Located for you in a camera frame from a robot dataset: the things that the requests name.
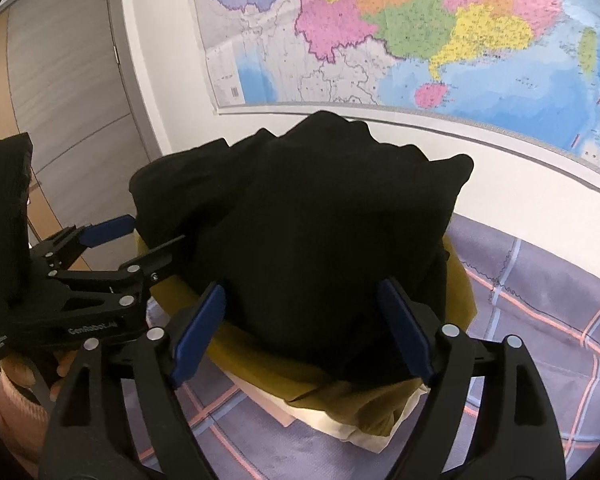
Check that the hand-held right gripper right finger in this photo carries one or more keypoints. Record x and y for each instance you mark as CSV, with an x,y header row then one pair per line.
x,y
405,335

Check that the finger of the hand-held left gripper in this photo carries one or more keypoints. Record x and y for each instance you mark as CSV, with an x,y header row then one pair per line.
x,y
107,230
150,262

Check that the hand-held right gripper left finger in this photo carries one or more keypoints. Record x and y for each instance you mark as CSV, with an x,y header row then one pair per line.
x,y
200,335

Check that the black garment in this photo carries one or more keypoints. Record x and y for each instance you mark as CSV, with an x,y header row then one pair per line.
x,y
305,235

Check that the person's left hand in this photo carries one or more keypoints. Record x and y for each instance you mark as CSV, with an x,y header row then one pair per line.
x,y
62,367

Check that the mustard yellow garment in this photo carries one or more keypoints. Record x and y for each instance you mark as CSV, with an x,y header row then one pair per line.
x,y
300,385

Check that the cream garment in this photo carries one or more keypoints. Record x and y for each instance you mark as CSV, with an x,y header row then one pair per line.
x,y
330,425

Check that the purple plaid bed sheet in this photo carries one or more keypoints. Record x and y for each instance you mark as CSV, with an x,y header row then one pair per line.
x,y
530,310

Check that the grey wooden door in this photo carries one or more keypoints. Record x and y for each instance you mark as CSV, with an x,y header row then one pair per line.
x,y
70,85

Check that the colourful wall map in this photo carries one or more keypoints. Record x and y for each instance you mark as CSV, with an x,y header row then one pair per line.
x,y
430,35

